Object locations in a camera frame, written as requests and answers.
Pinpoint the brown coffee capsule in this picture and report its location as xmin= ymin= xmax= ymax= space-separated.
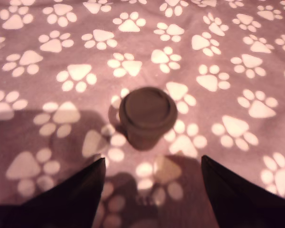
xmin=118 ymin=86 xmax=179 ymax=152

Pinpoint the grey paw print cloth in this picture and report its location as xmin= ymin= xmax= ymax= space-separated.
xmin=0 ymin=0 xmax=285 ymax=228

